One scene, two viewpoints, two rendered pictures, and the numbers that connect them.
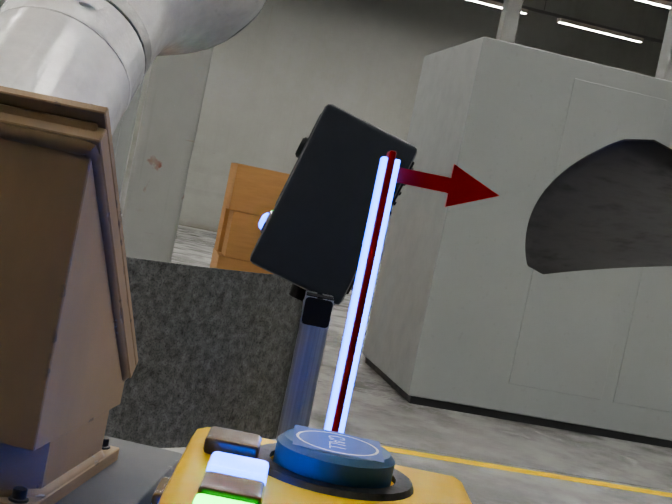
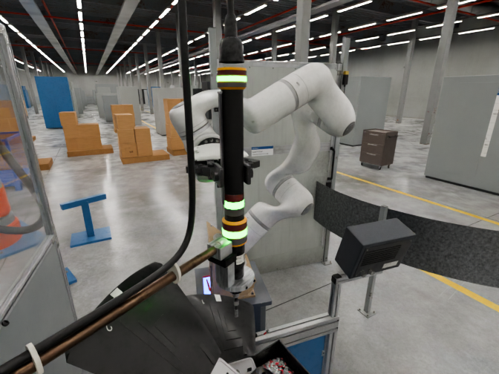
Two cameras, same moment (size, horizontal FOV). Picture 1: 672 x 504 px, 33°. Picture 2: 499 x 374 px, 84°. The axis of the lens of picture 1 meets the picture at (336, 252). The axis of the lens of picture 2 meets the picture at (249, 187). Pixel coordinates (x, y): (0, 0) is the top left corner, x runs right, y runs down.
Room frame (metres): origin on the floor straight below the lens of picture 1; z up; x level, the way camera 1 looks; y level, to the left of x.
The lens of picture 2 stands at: (0.52, -0.79, 1.76)
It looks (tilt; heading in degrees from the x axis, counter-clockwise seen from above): 19 degrees down; 72
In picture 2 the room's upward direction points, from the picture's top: straight up
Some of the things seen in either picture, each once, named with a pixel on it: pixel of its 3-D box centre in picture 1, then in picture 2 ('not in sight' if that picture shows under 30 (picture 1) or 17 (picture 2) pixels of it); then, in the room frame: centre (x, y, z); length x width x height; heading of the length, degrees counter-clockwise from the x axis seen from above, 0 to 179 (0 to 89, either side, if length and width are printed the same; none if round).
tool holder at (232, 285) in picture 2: not in sight; (232, 260); (0.62, -0.37, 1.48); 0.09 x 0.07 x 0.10; 36
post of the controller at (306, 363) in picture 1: (301, 388); (335, 295); (1.15, 0.01, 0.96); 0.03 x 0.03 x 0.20; 1
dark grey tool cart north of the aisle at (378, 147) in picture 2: not in sight; (378, 148); (5.57, 4.67, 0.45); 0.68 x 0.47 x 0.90; 104
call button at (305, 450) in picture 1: (333, 463); not in sight; (0.37, -0.01, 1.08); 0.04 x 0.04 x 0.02
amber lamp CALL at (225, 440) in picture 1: (233, 444); not in sight; (0.37, 0.02, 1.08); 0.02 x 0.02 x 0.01; 1
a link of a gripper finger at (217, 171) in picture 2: not in sight; (209, 174); (0.59, -0.35, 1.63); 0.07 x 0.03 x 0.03; 92
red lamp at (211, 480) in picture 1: (231, 493); not in sight; (0.31, 0.02, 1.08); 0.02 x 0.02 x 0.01; 1
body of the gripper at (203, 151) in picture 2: not in sight; (217, 159); (0.62, -0.26, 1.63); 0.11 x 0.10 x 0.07; 92
